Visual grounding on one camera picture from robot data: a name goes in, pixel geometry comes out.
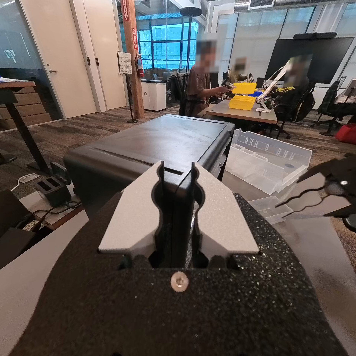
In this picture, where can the red fire extinguisher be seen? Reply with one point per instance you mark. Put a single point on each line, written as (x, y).
(140, 65)

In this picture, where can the blue plastic bin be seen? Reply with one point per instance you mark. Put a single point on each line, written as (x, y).
(257, 94)

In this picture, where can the white sign stand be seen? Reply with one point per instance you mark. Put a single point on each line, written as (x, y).
(124, 62)

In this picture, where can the black box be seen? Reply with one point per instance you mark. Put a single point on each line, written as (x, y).
(11, 222)

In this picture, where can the black charger dock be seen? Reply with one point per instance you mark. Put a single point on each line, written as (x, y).
(52, 192)

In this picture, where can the large clear plastic bin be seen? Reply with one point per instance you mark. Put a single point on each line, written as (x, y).
(278, 164)

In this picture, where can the black floor lamp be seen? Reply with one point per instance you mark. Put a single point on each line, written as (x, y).
(190, 11)

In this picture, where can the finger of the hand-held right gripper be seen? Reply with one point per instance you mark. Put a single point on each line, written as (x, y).
(319, 204)
(308, 187)

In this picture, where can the wooden standing desk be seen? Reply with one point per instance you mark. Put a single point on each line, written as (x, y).
(16, 83)

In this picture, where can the black drawer cabinet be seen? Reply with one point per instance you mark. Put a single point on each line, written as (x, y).
(155, 139)

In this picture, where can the black video bar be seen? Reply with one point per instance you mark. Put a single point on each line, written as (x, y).
(314, 35)

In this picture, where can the red bag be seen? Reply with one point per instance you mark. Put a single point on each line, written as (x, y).
(346, 135)

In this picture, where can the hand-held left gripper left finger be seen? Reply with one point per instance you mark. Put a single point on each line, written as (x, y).
(130, 217)

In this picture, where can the set of clear cabinet drawers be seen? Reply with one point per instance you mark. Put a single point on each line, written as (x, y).
(219, 164)

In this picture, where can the large black wall screen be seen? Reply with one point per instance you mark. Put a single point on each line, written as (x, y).
(328, 61)

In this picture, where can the wooden work desk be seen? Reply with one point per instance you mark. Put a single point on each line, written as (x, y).
(239, 114)

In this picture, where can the black office chair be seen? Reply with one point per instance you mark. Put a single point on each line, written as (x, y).
(299, 111)
(175, 89)
(331, 103)

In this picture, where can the yellow plastic bin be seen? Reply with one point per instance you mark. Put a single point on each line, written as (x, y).
(244, 87)
(242, 103)

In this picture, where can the wooden pillar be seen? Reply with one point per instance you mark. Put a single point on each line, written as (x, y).
(133, 83)

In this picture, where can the white recycling bin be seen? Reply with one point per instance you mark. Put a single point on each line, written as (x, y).
(153, 96)

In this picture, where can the white door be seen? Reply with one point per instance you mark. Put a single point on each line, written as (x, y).
(55, 55)
(108, 55)

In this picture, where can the small clear plastic drawer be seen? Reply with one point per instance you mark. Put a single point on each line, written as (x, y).
(261, 169)
(267, 208)
(242, 151)

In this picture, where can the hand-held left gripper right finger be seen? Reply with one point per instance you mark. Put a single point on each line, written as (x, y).
(225, 219)

